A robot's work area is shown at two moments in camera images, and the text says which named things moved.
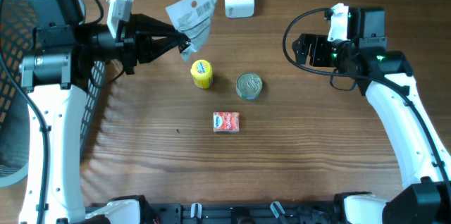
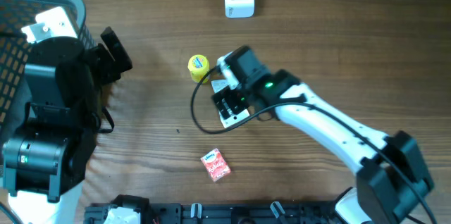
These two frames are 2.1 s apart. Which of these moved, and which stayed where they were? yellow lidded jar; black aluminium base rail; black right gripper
Moved: black right gripper; yellow lidded jar
Stayed: black aluminium base rail
